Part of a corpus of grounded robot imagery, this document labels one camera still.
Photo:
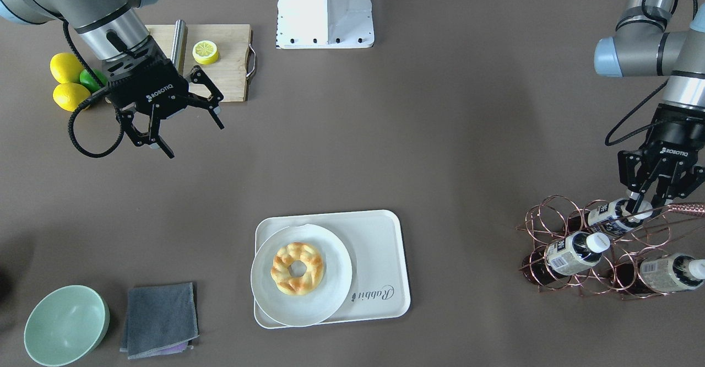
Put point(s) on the yellow lemon lower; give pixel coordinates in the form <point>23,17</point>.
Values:
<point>69,95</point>

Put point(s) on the white serving tray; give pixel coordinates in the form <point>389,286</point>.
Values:
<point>380,286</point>

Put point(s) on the wooden cutting board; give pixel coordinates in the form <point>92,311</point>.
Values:
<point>232,71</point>

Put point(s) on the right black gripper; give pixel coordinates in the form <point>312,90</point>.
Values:
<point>156,100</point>

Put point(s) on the half lemon slice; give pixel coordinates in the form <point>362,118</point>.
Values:
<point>205,52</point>

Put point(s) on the mint green bowl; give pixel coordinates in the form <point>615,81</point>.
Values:
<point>66,325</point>

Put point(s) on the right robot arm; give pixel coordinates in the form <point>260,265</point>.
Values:
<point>110,28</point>

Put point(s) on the grey folded cloth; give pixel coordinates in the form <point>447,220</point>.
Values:
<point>160,320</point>

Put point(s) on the copper wire bottle rack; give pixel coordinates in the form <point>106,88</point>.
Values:
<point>544,222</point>

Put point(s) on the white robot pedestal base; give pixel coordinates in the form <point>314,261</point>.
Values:
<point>324,24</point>

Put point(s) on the steel muddler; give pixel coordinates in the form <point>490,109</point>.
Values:
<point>178,48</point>

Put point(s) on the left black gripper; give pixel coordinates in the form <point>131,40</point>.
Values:
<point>673,147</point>

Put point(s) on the yellow lemon upper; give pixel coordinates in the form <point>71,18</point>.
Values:
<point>66,68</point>

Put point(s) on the white round plate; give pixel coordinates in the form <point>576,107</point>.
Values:
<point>318,305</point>

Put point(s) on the yellow lemon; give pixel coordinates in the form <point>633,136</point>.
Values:
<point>66,68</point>
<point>69,95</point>

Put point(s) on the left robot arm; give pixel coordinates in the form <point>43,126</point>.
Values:
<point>661,38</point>

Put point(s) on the glazed donut bread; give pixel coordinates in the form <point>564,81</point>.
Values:
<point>312,276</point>

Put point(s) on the green lime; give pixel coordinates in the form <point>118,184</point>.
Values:
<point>86,80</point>

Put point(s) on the tea bottle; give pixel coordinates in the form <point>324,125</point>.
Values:
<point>565,257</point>
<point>612,219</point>
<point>654,275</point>

